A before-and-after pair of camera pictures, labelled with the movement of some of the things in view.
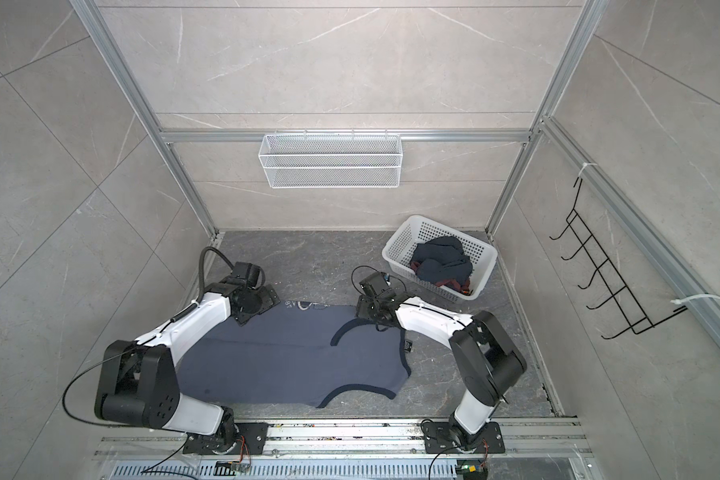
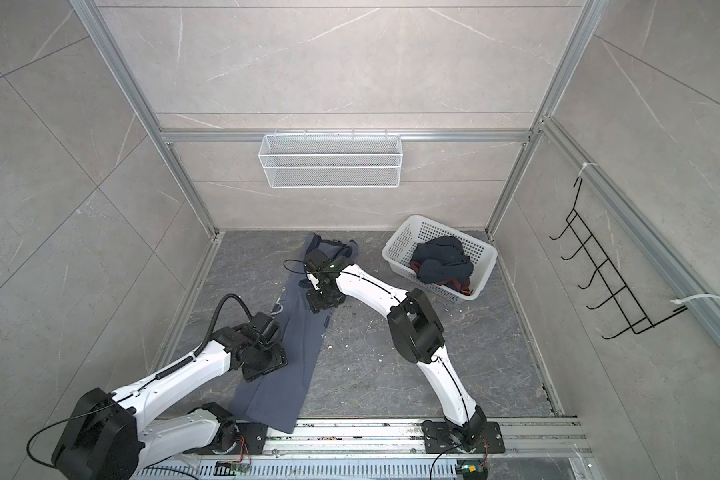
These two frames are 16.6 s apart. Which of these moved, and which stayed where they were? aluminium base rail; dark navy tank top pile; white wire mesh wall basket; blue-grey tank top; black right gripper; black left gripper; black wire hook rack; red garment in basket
Moved: black right gripper; blue-grey tank top; black left gripper
Stayed: black wire hook rack; aluminium base rail; dark navy tank top pile; white wire mesh wall basket; red garment in basket
